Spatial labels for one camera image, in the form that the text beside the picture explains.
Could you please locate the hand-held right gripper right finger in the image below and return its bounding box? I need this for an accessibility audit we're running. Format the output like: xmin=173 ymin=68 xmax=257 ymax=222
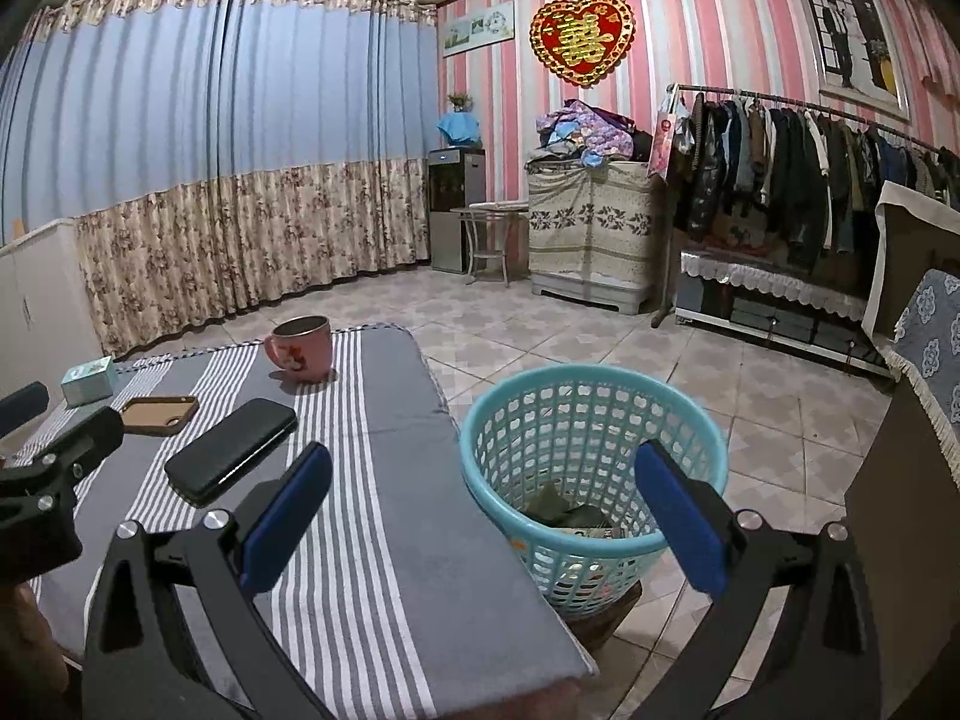
xmin=615 ymin=439 xmax=882 ymax=720

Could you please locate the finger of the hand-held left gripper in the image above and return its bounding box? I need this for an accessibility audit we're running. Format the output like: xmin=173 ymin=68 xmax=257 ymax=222
xmin=0 ymin=381 xmax=50 ymax=440
xmin=0 ymin=406 xmax=125 ymax=517

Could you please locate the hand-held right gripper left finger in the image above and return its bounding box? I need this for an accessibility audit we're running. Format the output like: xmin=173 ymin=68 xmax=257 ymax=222
xmin=81 ymin=441 xmax=353 ymax=720

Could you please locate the teal plastic basket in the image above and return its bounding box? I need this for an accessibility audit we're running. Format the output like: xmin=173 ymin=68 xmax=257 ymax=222
xmin=459 ymin=364 xmax=730 ymax=620

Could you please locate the person's left hand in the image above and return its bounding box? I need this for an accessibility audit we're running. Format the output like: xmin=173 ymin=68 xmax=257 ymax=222
xmin=0 ymin=581 xmax=72 ymax=691

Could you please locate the teal tissue box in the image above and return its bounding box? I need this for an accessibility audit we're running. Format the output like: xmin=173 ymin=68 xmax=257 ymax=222
xmin=60 ymin=357 xmax=115 ymax=407

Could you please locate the brown phone case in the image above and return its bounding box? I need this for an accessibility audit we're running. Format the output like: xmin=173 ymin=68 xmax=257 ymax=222
xmin=120 ymin=394 xmax=200 ymax=436

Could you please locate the black phone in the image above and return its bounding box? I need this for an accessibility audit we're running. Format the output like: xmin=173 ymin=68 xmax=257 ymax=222
xmin=163 ymin=397 xmax=299 ymax=508

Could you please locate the white low cabinet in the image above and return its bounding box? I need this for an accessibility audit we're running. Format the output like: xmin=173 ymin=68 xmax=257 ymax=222
xmin=0 ymin=216 xmax=113 ymax=398

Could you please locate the brown stool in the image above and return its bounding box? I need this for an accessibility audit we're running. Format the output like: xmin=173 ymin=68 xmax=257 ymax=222
xmin=555 ymin=581 xmax=643 ymax=653

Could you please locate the pink mug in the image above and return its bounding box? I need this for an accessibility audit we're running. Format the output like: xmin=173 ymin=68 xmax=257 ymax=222
xmin=262 ymin=315 xmax=335 ymax=383

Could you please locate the dark wooden sofa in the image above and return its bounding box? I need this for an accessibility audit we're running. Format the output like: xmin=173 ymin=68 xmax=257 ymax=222
xmin=844 ymin=180 xmax=960 ymax=720

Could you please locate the low bench with lace cloth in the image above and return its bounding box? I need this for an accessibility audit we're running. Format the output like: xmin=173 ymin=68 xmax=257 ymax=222
xmin=673 ymin=244 xmax=897 ymax=377

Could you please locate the blue floral fringed cloth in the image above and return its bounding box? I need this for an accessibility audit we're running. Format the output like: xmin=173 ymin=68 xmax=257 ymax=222
xmin=892 ymin=268 xmax=960 ymax=482

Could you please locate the cloth-covered cabinet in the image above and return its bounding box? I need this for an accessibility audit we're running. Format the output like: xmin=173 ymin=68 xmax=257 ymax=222
xmin=525 ymin=157 xmax=653 ymax=316

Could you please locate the grey water dispenser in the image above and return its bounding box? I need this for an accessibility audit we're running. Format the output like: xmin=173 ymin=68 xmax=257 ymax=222
xmin=427 ymin=148 xmax=487 ymax=275

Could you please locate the small wooden stool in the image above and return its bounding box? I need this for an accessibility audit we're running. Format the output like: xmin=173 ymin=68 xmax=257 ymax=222
xmin=450 ymin=201 xmax=530 ymax=287

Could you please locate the row of hanging clothes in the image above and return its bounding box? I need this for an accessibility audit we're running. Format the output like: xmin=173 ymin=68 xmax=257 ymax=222
xmin=671 ymin=90 xmax=960 ymax=271

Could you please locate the pink hanging bag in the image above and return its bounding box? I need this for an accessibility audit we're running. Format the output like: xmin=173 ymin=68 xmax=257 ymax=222
xmin=646 ymin=94 xmax=691 ymax=181

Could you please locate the blue and floral curtain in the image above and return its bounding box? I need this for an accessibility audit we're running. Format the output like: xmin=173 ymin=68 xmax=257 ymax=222
xmin=0 ymin=0 xmax=440 ymax=342

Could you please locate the pile of colourful clothes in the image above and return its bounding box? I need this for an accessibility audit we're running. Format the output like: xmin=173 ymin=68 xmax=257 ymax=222
xmin=529 ymin=99 xmax=653 ymax=166

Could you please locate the blue covered water bottle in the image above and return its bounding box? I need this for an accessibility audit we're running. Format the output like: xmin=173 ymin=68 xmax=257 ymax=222
xmin=437 ymin=111 xmax=483 ymax=151

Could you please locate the metal clothes rack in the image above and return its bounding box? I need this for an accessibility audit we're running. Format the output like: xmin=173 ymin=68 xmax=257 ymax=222
xmin=651 ymin=82 xmax=960 ymax=331

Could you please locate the red heart wall decoration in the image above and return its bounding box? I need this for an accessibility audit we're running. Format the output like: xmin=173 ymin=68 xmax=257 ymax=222
xmin=529 ymin=0 xmax=637 ymax=89

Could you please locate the framed wall picture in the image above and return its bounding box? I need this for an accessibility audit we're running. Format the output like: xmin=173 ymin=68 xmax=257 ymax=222
xmin=791 ymin=0 xmax=912 ymax=125

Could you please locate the landscape wall poster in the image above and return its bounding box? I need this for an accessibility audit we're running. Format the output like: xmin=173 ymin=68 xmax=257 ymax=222
xmin=442 ymin=0 xmax=517 ymax=59

